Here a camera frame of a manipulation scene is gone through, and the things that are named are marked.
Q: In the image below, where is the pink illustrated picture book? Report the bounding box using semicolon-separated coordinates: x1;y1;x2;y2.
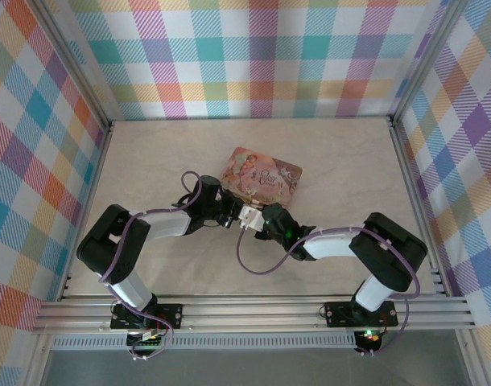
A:
220;146;305;209

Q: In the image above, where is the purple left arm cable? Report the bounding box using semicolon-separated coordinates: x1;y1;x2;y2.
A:
100;171;204;361

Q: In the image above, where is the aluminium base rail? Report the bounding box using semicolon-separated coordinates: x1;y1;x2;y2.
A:
31;295;478;335

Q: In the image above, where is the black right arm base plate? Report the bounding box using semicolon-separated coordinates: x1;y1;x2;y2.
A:
324;301;398;327

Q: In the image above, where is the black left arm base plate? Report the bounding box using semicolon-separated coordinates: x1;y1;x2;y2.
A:
110;303;184;329

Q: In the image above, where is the aluminium side rail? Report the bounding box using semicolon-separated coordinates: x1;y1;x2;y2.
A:
59;120;116;301
390;116;452;297

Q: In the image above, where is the grey slotted cable duct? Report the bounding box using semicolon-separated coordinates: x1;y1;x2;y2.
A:
52;335;357;349

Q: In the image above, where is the aluminium frame post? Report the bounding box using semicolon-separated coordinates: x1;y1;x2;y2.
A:
35;0;114;133
388;0;466;125

